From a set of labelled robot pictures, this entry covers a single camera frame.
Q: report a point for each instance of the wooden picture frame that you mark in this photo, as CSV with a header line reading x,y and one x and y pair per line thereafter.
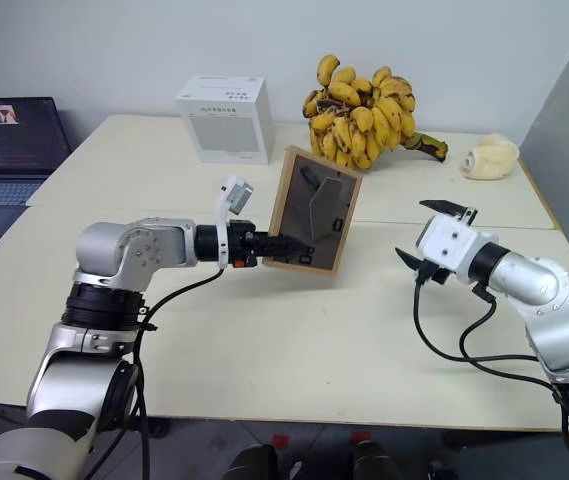
x,y
316,215

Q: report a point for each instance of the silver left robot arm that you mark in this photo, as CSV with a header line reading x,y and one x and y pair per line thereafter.
x,y
109,245

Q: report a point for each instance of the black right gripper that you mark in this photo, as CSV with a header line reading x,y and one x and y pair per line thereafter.
x,y
436,273

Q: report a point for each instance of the dark rounded shape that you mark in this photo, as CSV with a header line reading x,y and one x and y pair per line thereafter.
x,y
376,462
254,462

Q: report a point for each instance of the yellow banana bunch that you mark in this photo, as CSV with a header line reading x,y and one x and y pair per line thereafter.
x,y
359,120

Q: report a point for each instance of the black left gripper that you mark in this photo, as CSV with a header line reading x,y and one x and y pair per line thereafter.
x,y
241,247

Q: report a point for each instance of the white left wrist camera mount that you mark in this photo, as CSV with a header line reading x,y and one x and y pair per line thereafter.
x,y
236,196

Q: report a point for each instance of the white cardboard box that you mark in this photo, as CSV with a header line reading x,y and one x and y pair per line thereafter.
x,y
224,125

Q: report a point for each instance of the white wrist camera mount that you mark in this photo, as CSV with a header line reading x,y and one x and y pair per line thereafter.
x,y
236,196
451,245

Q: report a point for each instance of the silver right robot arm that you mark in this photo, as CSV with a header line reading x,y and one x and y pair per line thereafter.
x,y
524,280

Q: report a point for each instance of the open laptop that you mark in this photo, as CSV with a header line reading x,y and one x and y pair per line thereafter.
x,y
11,145

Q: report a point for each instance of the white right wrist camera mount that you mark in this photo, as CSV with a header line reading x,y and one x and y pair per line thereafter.
x,y
451,245

